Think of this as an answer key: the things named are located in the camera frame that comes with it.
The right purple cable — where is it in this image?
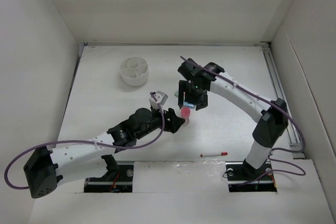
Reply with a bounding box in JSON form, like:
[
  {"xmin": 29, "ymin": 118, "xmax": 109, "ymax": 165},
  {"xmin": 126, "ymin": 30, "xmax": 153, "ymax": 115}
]
[{"xmin": 180, "ymin": 56, "xmax": 307, "ymax": 185}]

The aluminium rail right side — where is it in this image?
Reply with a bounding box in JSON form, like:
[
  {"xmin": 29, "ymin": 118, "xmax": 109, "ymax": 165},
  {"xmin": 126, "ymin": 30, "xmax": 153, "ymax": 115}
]
[{"xmin": 260, "ymin": 42, "xmax": 306, "ymax": 159}]

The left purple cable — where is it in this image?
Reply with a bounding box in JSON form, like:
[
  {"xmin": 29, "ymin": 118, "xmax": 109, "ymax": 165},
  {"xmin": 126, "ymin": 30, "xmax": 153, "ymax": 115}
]
[{"xmin": 4, "ymin": 92, "xmax": 166, "ymax": 190}]

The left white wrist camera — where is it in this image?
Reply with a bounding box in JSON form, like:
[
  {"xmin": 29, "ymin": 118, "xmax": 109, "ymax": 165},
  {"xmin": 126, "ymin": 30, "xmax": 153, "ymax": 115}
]
[{"xmin": 149, "ymin": 91, "xmax": 168, "ymax": 110}]

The white round divided container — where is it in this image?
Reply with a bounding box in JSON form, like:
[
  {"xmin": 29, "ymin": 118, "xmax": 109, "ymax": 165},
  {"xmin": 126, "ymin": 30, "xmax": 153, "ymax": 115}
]
[{"xmin": 119, "ymin": 56, "xmax": 149, "ymax": 87}]

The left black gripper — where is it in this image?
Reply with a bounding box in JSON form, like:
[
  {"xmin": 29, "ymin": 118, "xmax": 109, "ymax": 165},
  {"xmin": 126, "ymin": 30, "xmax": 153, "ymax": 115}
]
[{"xmin": 135, "ymin": 104, "xmax": 183, "ymax": 140}]

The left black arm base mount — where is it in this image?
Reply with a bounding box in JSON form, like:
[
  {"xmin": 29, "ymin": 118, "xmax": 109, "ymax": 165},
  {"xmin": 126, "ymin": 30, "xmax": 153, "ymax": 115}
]
[{"xmin": 83, "ymin": 155, "xmax": 134, "ymax": 193}]

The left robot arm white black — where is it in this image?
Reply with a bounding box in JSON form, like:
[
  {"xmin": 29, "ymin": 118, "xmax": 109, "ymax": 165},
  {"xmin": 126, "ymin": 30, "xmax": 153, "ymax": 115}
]
[{"xmin": 24, "ymin": 108, "xmax": 185, "ymax": 199}]

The purple cable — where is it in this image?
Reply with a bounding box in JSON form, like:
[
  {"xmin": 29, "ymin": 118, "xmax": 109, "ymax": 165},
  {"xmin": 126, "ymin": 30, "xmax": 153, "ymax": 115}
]
[
  {"xmin": 180, "ymin": 56, "xmax": 307, "ymax": 185},
  {"xmin": 4, "ymin": 92, "xmax": 166, "ymax": 190}
]

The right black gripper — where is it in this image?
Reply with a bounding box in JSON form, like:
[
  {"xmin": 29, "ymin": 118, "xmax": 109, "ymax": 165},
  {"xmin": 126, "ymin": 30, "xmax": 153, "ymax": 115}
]
[{"xmin": 178, "ymin": 80, "xmax": 208, "ymax": 110}]

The red capped white pen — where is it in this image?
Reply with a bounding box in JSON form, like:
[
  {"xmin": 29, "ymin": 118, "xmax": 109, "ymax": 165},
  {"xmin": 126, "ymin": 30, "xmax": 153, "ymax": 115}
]
[{"xmin": 200, "ymin": 152, "xmax": 228, "ymax": 158}]

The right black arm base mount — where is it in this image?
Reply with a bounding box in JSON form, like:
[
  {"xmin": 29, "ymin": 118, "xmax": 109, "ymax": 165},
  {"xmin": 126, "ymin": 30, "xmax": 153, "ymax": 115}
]
[{"xmin": 223, "ymin": 161, "xmax": 277, "ymax": 193}]

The blue highlighter marker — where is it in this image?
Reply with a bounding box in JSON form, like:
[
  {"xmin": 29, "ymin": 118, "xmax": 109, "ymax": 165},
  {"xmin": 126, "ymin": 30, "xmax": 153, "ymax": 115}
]
[{"xmin": 183, "ymin": 101, "xmax": 196, "ymax": 110}]

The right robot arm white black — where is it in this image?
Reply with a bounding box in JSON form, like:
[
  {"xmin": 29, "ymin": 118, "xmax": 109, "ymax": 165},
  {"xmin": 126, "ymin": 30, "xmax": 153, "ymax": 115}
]
[{"xmin": 177, "ymin": 58, "xmax": 288, "ymax": 180}]

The pink glue bottle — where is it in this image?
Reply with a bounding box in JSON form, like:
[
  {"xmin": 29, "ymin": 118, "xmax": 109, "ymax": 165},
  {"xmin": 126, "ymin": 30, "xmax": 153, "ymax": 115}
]
[{"xmin": 181, "ymin": 106, "xmax": 191, "ymax": 125}]

